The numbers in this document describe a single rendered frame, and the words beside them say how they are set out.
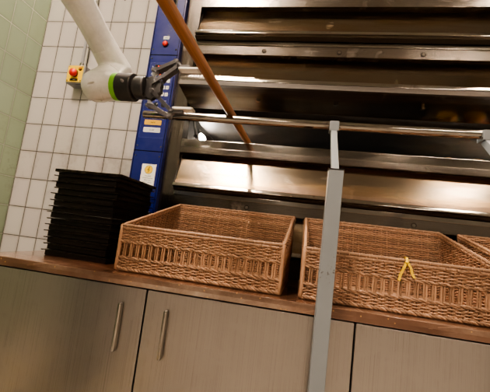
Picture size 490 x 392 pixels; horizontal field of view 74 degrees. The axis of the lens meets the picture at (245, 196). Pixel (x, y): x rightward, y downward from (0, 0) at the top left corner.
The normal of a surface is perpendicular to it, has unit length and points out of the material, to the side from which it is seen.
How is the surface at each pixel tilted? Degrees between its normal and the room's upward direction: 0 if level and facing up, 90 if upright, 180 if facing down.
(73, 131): 90
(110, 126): 90
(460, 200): 70
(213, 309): 90
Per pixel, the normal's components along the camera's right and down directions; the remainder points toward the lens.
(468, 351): -0.16, -0.14
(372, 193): -0.11, -0.47
